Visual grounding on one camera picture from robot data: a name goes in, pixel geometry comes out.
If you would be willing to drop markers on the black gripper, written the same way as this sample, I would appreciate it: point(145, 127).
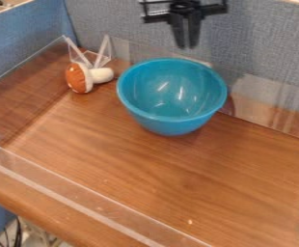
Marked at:
point(179, 9)

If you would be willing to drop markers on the brown and white toy mushroom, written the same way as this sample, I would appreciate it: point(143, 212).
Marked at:
point(81, 78)

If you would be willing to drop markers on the blue plastic bowl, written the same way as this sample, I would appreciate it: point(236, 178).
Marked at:
point(171, 94)

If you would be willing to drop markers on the clear acrylic tray barrier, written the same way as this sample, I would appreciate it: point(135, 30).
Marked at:
point(104, 184)

